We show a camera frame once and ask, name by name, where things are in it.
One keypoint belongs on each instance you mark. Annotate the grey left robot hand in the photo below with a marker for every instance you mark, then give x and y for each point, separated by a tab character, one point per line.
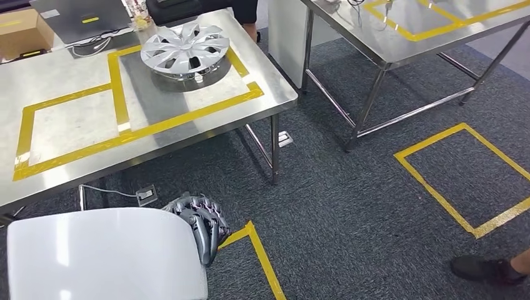
203	215

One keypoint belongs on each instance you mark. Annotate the white plastic shell part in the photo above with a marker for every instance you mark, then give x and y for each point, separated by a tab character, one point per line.
103	256

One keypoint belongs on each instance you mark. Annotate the stainless steel workbench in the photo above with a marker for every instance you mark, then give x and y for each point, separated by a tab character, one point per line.
364	37
62	70

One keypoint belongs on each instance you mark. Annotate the grey floor socket box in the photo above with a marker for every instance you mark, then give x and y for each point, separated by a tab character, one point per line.
147	195
285	138

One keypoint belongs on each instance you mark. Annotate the yellow floor tape outline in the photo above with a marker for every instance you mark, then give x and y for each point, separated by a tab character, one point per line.
265	265
434	194

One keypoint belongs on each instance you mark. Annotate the round steel stand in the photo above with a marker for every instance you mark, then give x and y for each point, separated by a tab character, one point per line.
186	85

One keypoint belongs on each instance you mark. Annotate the yellow tape table marking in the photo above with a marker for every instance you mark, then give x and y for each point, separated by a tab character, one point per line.
434	32
119	99

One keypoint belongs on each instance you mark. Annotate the silver wheel cover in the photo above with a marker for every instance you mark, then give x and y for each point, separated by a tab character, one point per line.
186	43

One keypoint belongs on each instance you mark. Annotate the black carry case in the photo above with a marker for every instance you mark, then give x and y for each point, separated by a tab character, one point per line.
178	12

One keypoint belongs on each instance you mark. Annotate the clear plastic drink cup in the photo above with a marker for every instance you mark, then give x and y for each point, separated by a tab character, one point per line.
140	18

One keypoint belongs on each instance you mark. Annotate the person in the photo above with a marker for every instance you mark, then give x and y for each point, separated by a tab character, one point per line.
480	269
244	10

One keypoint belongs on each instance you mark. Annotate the grey laptop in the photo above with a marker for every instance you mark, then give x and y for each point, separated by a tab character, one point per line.
78	18

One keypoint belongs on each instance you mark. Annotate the black power adapter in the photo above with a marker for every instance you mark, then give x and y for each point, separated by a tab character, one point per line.
33	54

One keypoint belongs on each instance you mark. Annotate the brown cardboard box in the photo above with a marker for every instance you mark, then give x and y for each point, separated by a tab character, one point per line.
22	35

